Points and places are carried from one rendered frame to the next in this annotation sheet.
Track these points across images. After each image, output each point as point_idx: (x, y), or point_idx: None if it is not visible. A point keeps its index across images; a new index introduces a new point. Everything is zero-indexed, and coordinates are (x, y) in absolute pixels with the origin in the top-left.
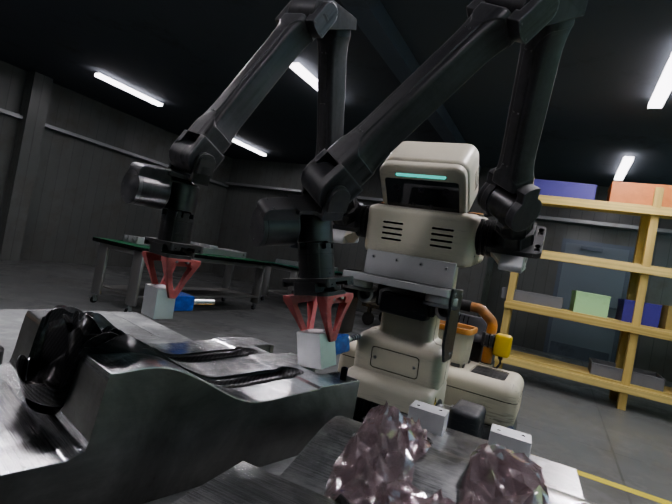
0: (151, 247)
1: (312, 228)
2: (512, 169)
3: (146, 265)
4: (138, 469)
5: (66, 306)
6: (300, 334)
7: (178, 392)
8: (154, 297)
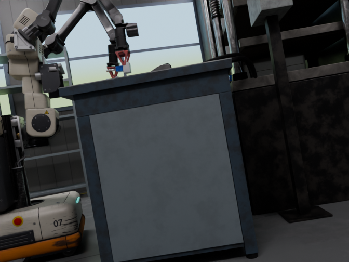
0: (128, 49)
1: None
2: (66, 36)
3: (126, 55)
4: None
5: (165, 63)
6: (118, 77)
7: None
8: (130, 66)
